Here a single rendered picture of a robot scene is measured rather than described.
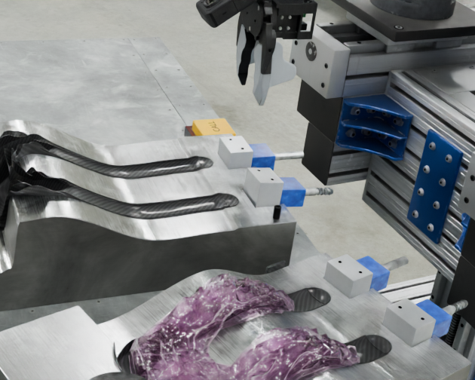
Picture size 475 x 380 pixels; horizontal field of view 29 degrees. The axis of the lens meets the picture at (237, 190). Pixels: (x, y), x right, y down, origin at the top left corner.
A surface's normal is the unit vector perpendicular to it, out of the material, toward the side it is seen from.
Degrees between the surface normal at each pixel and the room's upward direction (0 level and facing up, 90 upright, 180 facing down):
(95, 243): 90
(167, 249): 90
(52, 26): 0
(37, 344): 0
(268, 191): 85
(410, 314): 0
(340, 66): 90
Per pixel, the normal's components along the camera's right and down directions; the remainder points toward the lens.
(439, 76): 0.11, -0.86
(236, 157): 0.35, 0.51
